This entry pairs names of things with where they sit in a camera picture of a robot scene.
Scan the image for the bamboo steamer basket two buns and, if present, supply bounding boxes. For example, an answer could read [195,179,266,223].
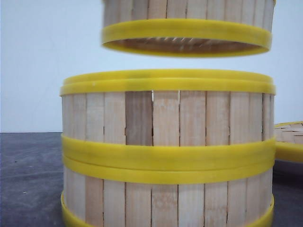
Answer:
[59,69,276,171]

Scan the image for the bamboo steamer basket single bun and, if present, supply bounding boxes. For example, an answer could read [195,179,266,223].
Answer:
[101,0,276,57]

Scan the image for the woven bamboo steamer lid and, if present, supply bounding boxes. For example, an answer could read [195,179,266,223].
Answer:
[274,121,303,163]

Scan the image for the bottom bamboo steamer basket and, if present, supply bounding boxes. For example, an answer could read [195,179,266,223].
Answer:
[62,164,272,227]

